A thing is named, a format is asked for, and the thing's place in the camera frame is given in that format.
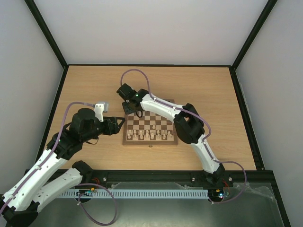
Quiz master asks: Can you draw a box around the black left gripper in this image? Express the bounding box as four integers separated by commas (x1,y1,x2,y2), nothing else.
82,116,125,142

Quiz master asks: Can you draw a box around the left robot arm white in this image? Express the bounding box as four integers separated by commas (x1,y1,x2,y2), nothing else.
0,108,125,227

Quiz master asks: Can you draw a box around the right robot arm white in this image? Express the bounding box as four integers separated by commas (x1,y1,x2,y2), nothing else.
117,83,225,185

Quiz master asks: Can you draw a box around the wooden chess board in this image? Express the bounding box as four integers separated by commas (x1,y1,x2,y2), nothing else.
122,111,178,147

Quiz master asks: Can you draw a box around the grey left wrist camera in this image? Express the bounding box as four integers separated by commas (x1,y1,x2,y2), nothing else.
94,102,109,122

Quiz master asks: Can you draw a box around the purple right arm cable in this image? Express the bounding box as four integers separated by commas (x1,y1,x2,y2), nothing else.
120,69,248,204

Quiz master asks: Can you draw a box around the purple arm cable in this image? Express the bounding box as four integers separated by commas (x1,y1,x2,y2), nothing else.
0,102,118,225
120,69,248,204

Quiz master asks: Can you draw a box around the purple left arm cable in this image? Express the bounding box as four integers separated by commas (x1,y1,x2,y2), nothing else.
0,102,118,225

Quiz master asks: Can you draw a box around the light blue cable duct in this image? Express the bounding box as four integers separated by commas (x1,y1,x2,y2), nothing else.
58,189,209,199

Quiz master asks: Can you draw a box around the black frame post left rear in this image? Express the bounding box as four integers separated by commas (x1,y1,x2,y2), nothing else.
24,0,68,69

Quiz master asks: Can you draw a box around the black frame post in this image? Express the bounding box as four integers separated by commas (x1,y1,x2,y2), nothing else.
230,0,278,71
24,0,68,69

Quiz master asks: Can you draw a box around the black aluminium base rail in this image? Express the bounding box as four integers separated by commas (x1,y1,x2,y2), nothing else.
86,170,277,189

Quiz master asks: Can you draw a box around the black frame post right rear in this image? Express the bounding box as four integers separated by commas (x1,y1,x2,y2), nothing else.
230,0,278,71

